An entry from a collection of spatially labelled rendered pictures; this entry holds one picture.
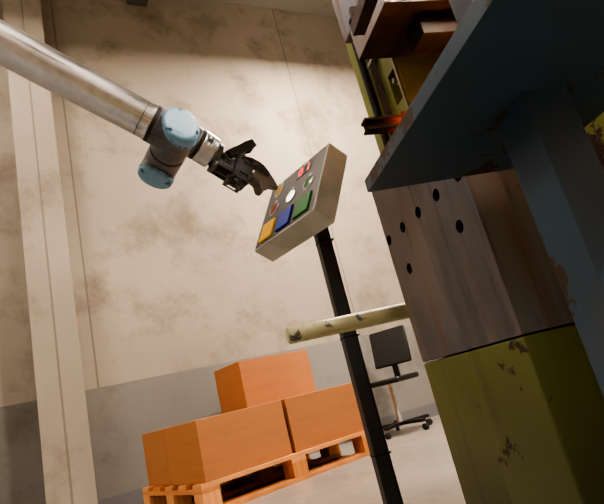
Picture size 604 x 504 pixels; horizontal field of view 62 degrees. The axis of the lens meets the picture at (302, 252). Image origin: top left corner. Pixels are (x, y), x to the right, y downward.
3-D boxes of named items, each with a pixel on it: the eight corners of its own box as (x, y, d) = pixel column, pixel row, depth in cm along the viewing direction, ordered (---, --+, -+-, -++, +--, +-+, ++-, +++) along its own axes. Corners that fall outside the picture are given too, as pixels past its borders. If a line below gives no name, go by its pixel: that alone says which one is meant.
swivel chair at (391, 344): (412, 425, 454) (385, 331, 477) (451, 422, 406) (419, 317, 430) (360, 441, 430) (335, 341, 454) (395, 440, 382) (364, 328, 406)
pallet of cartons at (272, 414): (320, 453, 415) (297, 356, 438) (399, 450, 323) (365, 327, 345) (139, 511, 346) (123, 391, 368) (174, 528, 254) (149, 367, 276)
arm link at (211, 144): (196, 142, 144) (212, 123, 137) (211, 151, 146) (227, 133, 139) (187, 164, 139) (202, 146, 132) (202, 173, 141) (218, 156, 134)
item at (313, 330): (291, 344, 129) (286, 324, 131) (287, 347, 134) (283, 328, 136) (442, 311, 140) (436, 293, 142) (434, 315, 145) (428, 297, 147)
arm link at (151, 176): (141, 159, 120) (160, 122, 126) (130, 181, 129) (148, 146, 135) (178, 177, 123) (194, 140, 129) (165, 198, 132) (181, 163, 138)
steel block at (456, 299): (521, 335, 80) (436, 96, 92) (422, 362, 115) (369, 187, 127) (773, 273, 94) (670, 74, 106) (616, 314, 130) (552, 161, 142)
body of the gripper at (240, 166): (238, 195, 145) (202, 173, 140) (246, 173, 150) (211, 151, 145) (252, 183, 140) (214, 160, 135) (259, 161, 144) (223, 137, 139)
